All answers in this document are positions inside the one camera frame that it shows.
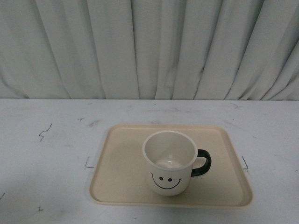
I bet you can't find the white smiley face mug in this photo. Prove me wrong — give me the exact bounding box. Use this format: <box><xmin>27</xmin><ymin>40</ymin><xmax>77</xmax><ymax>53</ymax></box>
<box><xmin>142</xmin><ymin>130</ymin><xmax>212</xmax><ymax>196</ymax></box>

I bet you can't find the beige rectangular plastic tray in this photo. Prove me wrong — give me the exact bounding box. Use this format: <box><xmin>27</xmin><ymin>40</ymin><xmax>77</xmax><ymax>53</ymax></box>
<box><xmin>89</xmin><ymin>124</ymin><xmax>253</xmax><ymax>208</ymax></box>

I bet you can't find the white pleated curtain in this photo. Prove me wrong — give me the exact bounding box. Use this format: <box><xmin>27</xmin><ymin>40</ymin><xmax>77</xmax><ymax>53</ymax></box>
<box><xmin>0</xmin><ymin>0</ymin><xmax>299</xmax><ymax>100</ymax></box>

